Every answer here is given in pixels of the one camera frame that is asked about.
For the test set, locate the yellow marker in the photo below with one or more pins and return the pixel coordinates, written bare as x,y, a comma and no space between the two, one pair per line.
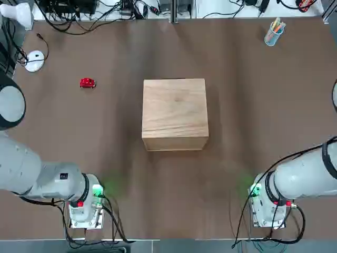
276,24

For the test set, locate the orange marker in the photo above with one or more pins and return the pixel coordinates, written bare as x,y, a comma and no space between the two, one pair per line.
280,27

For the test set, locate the aluminium frame post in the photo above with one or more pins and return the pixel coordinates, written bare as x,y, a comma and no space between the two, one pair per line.
174,11
329,18

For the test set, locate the translucent blue pen cup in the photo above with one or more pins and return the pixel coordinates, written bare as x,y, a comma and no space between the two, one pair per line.
273,39

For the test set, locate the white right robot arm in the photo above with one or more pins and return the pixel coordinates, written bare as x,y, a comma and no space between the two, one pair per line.
297,179

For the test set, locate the wooden cabinet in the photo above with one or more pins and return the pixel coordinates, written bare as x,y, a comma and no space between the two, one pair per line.
175,108

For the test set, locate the black computer monitor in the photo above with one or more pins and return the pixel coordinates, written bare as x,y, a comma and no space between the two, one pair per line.
68,6

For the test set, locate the red handheld tool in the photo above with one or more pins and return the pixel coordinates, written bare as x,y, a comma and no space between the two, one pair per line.
305,5

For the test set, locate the red toy car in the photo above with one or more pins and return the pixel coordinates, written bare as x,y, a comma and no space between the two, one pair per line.
87,83

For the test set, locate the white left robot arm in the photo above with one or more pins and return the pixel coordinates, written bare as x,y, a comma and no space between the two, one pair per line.
23,163

